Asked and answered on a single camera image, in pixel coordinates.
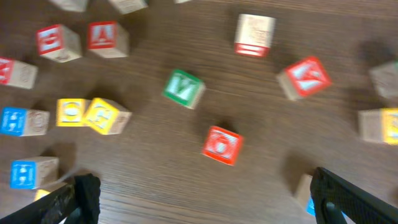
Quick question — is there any blue H upper wooden block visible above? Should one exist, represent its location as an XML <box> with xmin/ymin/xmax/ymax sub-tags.
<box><xmin>1</xmin><ymin>107</ymin><xmax>50</xmax><ymax>137</ymax></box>

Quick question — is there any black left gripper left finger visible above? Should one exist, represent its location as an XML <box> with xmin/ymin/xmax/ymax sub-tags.
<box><xmin>1</xmin><ymin>174</ymin><xmax>101</xmax><ymax>224</ymax></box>

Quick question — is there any plain top wooden block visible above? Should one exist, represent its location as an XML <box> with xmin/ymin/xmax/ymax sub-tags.
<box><xmin>49</xmin><ymin>0</ymin><xmax>89</xmax><ymax>12</ymax></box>

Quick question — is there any yellow spider wooden block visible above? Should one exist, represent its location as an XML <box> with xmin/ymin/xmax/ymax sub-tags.
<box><xmin>358</xmin><ymin>108</ymin><xmax>397</xmax><ymax>145</ymax></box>

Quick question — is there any red side I wooden block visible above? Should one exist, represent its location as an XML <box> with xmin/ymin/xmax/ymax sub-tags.
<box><xmin>234</xmin><ymin>14</ymin><xmax>276</xmax><ymax>57</ymax></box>

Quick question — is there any red tilted A wooden block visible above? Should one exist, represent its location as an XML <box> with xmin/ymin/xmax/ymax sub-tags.
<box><xmin>277</xmin><ymin>56</ymin><xmax>332</xmax><ymax>101</ymax></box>

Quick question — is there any yellow pair left wooden block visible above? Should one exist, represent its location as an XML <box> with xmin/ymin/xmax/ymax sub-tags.
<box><xmin>56</xmin><ymin>98</ymin><xmax>91</xmax><ymax>127</ymax></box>

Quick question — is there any green V wooden block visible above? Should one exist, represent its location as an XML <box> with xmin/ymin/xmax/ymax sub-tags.
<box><xmin>162</xmin><ymin>69</ymin><xmax>206</xmax><ymax>110</ymax></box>

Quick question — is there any red O wooden block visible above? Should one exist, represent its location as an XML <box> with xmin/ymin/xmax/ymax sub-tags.
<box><xmin>201</xmin><ymin>126</ymin><xmax>244</xmax><ymax>166</ymax></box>

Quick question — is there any blue P wooden block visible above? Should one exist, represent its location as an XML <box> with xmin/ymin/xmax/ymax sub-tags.
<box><xmin>294</xmin><ymin>173</ymin><xmax>316</xmax><ymax>217</ymax></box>

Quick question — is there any yellow pair wooden block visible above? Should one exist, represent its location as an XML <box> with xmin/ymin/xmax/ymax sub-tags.
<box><xmin>83</xmin><ymin>98</ymin><xmax>132</xmax><ymax>135</ymax></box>
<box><xmin>56</xmin><ymin>98</ymin><xmax>91</xmax><ymax>127</ymax></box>

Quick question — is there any yellow pair right wooden block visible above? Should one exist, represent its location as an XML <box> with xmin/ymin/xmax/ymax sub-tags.
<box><xmin>83</xmin><ymin>98</ymin><xmax>132</xmax><ymax>135</ymax></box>

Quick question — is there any red 6 wooden block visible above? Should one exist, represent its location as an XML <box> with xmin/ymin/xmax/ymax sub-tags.
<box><xmin>35</xmin><ymin>24</ymin><xmax>82</xmax><ymax>63</ymax></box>

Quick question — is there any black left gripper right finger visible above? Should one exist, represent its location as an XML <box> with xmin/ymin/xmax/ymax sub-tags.
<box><xmin>310</xmin><ymin>167</ymin><xmax>397</xmax><ymax>224</ymax></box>

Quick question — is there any yellow lower left wooden block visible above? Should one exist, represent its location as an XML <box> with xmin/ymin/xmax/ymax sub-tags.
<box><xmin>34</xmin><ymin>182</ymin><xmax>66</xmax><ymax>202</ymax></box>

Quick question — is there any green L far wooden block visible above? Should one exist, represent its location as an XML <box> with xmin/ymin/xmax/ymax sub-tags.
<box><xmin>108</xmin><ymin>0</ymin><xmax>148</xmax><ymax>14</ymax></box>

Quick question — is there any blue h wooden block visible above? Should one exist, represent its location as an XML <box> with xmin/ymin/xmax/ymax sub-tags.
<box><xmin>9</xmin><ymin>156</ymin><xmax>59</xmax><ymax>190</ymax></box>
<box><xmin>1</xmin><ymin>107</ymin><xmax>50</xmax><ymax>137</ymax></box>

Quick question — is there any blue H lower wooden block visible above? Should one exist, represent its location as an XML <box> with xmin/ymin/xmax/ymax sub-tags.
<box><xmin>9</xmin><ymin>156</ymin><xmax>59</xmax><ymax>190</ymax></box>

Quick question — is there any red W wooden block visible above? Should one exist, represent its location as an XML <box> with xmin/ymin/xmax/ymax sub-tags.
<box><xmin>1</xmin><ymin>57</ymin><xmax>38</xmax><ymax>89</ymax></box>

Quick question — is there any green Z wooden block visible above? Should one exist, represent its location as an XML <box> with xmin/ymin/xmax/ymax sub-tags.
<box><xmin>369</xmin><ymin>61</ymin><xmax>397</xmax><ymax>98</ymax></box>

